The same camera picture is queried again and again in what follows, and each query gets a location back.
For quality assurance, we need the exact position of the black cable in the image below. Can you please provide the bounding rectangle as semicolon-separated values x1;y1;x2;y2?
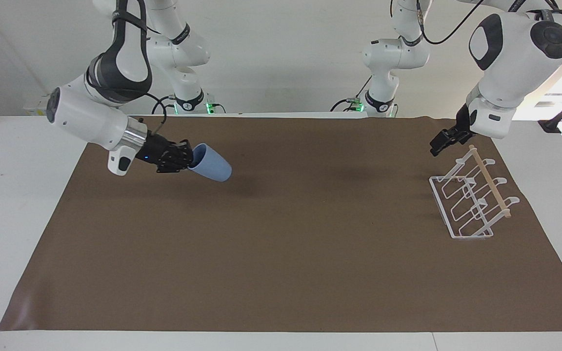
417;0;488;45
144;92;169;138
330;98;361;112

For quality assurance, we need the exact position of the blue cup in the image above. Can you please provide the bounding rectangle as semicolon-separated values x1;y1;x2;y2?
187;143;233;183

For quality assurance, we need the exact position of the white wire cup holder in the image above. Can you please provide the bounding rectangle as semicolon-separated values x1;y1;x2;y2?
428;144;521;241

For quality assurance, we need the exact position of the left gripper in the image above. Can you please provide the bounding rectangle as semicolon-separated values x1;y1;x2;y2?
429;103;477;157

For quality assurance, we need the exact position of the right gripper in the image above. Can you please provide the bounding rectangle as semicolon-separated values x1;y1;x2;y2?
136;133;194;175

